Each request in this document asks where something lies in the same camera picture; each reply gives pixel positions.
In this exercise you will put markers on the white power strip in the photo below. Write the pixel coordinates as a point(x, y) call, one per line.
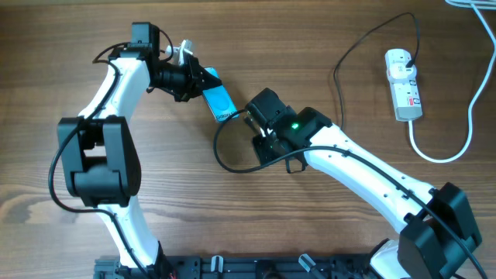
point(405, 96)

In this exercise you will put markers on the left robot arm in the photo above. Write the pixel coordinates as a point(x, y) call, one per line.
point(96, 169)

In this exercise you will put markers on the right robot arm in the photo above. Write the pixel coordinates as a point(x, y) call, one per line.
point(436, 227)

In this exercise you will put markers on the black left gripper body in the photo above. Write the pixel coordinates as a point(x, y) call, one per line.
point(196, 77)

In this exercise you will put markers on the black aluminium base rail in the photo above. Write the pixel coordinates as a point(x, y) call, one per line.
point(346, 266)

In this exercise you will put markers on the teal screen Galaxy smartphone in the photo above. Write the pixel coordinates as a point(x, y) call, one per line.
point(220, 103)

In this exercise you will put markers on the white USB charger plug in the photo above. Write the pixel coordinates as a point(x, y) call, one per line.
point(399, 73)

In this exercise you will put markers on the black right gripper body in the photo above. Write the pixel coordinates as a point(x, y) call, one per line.
point(264, 143)

